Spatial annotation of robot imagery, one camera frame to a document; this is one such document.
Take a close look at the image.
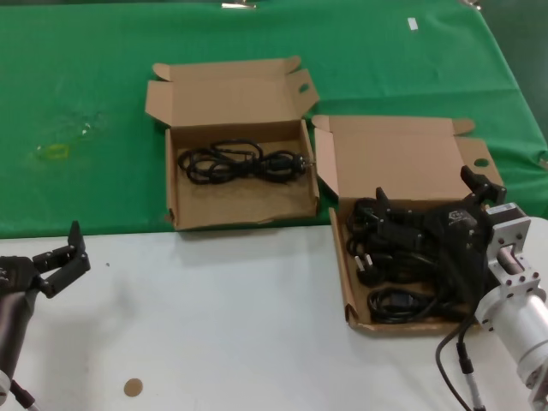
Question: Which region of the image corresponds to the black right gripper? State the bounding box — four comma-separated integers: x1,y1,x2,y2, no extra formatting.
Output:
374,165,508,307

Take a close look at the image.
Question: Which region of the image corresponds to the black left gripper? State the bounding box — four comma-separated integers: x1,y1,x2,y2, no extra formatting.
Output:
0,220,92,299

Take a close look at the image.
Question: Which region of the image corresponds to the black power cable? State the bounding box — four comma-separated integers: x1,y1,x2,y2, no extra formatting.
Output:
347,197,425,252
354,251,432,287
366,285,470,325
177,139,319,187

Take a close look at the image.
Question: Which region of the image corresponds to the cardboard box, round flap hole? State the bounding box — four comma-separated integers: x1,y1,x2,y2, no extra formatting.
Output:
311,114,505,337

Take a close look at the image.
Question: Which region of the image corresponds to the cardboard box, oval flap hole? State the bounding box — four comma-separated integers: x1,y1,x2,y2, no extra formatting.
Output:
144,55,320,232

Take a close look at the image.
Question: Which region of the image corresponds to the green tablecloth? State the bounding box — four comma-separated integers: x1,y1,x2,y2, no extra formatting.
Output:
0,0,548,239

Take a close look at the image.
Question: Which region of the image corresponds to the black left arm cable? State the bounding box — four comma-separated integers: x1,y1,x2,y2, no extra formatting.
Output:
9,378,40,411

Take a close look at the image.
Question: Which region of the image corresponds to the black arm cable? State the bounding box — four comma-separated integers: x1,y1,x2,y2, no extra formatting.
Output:
9,378,40,411
435,314,487,411

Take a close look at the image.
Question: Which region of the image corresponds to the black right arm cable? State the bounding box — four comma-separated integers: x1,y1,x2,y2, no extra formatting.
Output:
435,314,487,411

